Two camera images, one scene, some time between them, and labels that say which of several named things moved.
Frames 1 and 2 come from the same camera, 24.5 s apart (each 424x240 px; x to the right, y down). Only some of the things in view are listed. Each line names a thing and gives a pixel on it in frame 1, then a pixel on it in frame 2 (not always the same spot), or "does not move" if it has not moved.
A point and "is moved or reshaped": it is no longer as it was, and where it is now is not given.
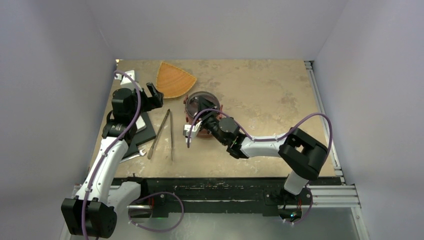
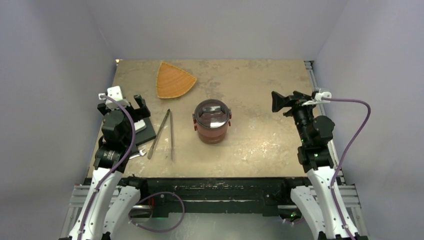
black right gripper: (206, 118) -> (295, 100)
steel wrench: (141, 153) does not move
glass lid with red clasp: (199, 101) is moved or reshaped
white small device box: (140, 124) does not move
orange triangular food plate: (172, 81) does not move
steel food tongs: (168, 114) does not move
